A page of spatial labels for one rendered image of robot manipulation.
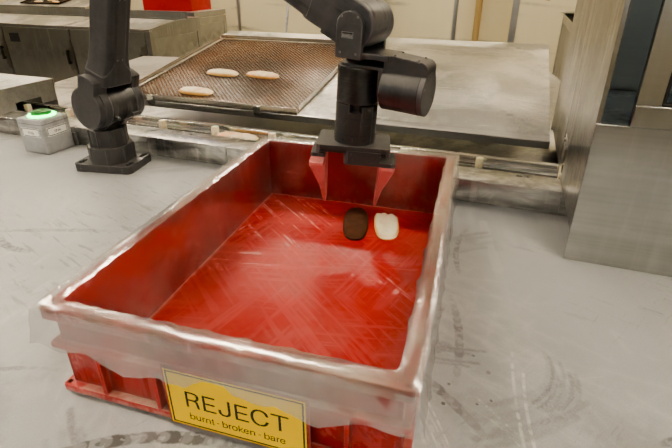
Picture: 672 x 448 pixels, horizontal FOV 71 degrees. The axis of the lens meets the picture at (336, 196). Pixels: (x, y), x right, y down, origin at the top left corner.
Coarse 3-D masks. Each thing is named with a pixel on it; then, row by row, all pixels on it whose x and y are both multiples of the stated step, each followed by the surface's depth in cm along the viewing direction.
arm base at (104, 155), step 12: (96, 132) 89; (108, 132) 89; (120, 132) 91; (96, 144) 90; (108, 144) 90; (120, 144) 91; (132, 144) 94; (96, 156) 90; (108, 156) 90; (120, 156) 91; (132, 156) 94; (144, 156) 95; (84, 168) 92; (96, 168) 91; (108, 168) 91; (120, 168) 90; (132, 168) 91
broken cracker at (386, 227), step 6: (378, 216) 72; (384, 216) 72; (390, 216) 72; (378, 222) 70; (384, 222) 70; (390, 222) 70; (396, 222) 71; (378, 228) 69; (384, 228) 69; (390, 228) 69; (396, 228) 69; (378, 234) 68; (384, 234) 68; (390, 234) 68; (396, 234) 68; (390, 240) 67
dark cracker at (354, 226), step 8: (352, 208) 75; (360, 208) 75; (352, 216) 72; (360, 216) 72; (344, 224) 70; (352, 224) 70; (360, 224) 70; (344, 232) 69; (352, 232) 68; (360, 232) 68
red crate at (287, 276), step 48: (240, 240) 68; (288, 240) 68; (336, 240) 68; (384, 240) 68; (192, 288) 57; (240, 288) 57; (288, 288) 57; (336, 288) 57; (384, 288) 57; (240, 336) 50; (288, 336) 50; (336, 336) 50; (384, 336) 50; (96, 384) 42; (144, 384) 40; (336, 432) 36; (384, 432) 35
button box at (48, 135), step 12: (24, 120) 99; (36, 120) 98; (48, 120) 99; (60, 120) 102; (24, 132) 100; (36, 132) 99; (48, 132) 99; (60, 132) 102; (72, 132) 105; (24, 144) 102; (36, 144) 100; (48, 144) 100; (60, 144) 102; (72, 144) 105
